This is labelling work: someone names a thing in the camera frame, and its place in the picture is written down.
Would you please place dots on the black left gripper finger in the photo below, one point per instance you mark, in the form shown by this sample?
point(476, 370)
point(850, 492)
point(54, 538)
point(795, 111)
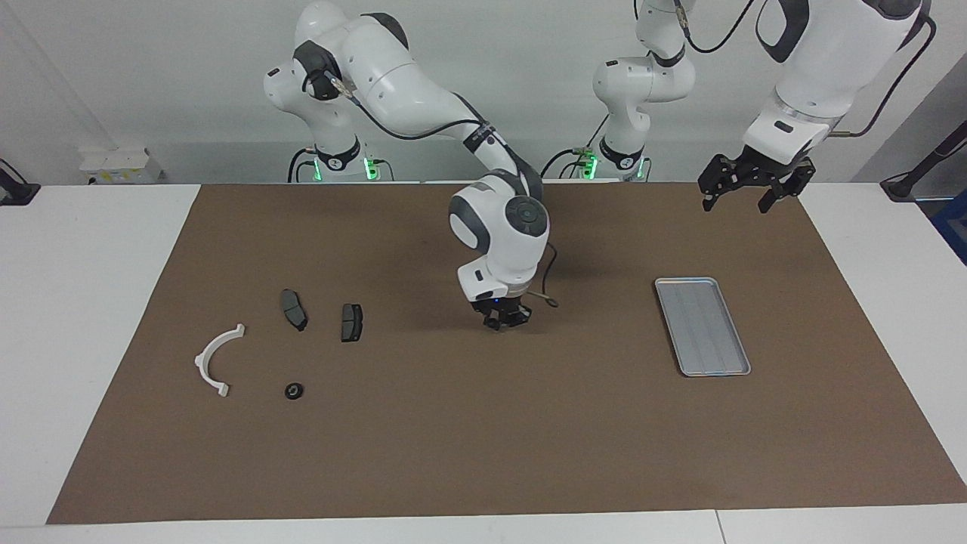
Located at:
point(712, 189)
point(774, 196)

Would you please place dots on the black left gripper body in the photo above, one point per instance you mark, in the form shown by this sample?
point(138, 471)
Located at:
point(763, 168)

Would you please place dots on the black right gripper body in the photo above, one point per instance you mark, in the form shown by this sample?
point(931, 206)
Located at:
point(502, 308)

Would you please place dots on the large black bearing gear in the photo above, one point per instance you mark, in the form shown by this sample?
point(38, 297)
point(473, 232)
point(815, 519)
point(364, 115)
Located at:
point(294, 390)

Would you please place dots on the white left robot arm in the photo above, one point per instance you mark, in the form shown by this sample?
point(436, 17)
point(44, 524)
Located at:
point(831, 60)

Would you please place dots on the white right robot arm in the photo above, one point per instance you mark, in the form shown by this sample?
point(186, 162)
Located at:
point(514, 257)

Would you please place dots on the silver metal tray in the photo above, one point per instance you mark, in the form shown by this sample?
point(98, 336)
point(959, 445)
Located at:
point(702, 329)

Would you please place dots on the brown table mat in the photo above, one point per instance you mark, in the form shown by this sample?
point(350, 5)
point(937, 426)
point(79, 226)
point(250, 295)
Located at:
point(483, 423)

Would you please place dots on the rectangular dark brake pad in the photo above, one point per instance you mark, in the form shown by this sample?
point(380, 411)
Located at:
point(351, 322)

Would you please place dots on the blue crate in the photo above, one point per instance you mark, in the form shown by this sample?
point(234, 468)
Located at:
point(953, 227)

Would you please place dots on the curved dark brake pad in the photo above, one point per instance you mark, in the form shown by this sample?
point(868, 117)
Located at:
point(294, 310)

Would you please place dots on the white power strip box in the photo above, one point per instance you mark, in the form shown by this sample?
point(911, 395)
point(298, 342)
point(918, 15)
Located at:
point(121, 166)

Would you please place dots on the black clamp mount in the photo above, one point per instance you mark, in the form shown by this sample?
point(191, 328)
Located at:
point(15, 189)
point(906, 185)

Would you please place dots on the white curved plastic bracket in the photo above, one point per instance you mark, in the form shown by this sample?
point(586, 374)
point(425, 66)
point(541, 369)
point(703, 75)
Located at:
point(202, 366)

